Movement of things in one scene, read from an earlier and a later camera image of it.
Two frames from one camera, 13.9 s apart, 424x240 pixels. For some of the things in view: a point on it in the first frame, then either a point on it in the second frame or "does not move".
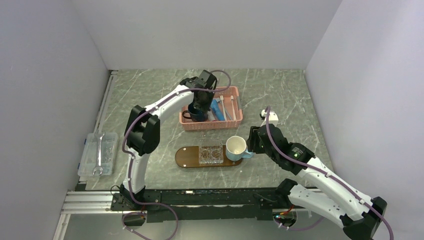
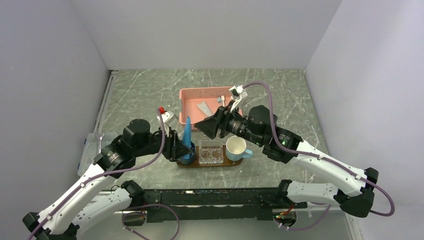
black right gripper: (252, 142) to (220, 120)
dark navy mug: (196, 115) to (187, 159)
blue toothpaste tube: (217, 109) to (187, 138)
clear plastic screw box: (89, 158) does not move
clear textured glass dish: (210, 152) does not move
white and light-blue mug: (235, 148) does not move
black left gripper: (206, 107) to (175, 148)
